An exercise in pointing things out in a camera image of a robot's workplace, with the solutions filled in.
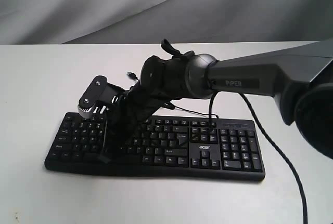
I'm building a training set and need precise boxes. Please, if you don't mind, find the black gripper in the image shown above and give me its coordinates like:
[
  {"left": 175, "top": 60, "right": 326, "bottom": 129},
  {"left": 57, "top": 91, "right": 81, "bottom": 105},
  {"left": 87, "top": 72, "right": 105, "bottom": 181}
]
[{"left": 98, "top": 88, "right": 173, "bottom": 164}]

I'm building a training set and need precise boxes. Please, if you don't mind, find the black acer keyboard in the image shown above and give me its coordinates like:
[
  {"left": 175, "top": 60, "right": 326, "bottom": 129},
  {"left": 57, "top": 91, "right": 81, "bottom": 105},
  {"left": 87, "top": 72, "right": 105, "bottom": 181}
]
[{"left": 44, "top": 112, "right": 265, "bottom": 181}]

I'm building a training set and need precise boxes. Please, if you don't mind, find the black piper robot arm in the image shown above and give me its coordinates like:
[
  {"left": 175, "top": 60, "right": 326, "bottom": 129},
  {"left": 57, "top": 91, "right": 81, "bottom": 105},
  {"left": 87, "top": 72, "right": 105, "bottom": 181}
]
[{"left": 106, "top": 39, "right": 332, "bottom": 158}]

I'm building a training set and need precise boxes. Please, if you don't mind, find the grey backdrop cloth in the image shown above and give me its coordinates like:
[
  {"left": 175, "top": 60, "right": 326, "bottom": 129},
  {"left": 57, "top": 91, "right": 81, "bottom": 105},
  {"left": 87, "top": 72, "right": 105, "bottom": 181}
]
[{"left": 1, "top": 0, "right": 332, "bottom": 44}]

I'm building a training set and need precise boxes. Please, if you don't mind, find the black USB cable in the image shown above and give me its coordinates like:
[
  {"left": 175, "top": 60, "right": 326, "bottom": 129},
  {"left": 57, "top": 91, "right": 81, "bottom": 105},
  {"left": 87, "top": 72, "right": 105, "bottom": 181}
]
[{"left": 126, "top": 71, "right": 220, "bottom": 120}]

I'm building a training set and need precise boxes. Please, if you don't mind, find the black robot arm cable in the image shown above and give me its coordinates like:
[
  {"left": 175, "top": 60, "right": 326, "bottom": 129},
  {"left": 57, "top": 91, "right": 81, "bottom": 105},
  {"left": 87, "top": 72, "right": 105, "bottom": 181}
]
[{"left": 179, "top": 91, "right": 309, "bottom": 224}]

